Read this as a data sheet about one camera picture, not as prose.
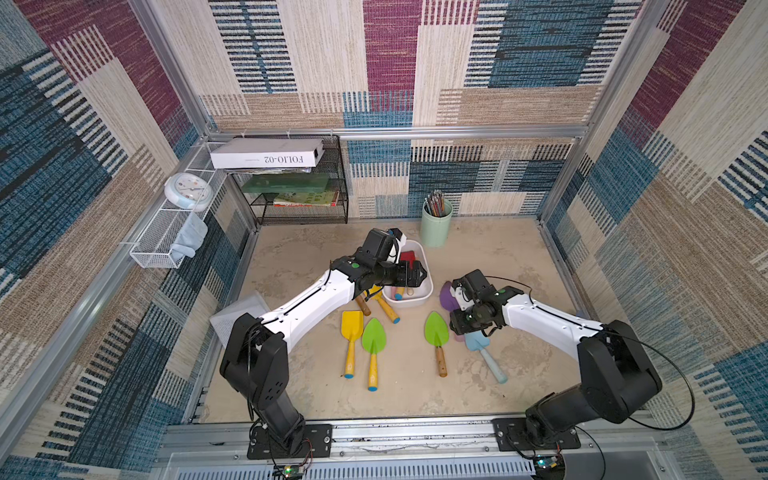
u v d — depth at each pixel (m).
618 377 0.43
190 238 0.68
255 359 0.44
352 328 0.92
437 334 0.91
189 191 0.75
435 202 1.03
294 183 0.99
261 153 0.79
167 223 0.73
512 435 0.73
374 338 0.90
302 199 0.99
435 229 1.08
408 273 0.73
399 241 0.77
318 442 0.73
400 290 0.96
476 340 0.89
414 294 0.94
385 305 0.96
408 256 1.08
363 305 0.97
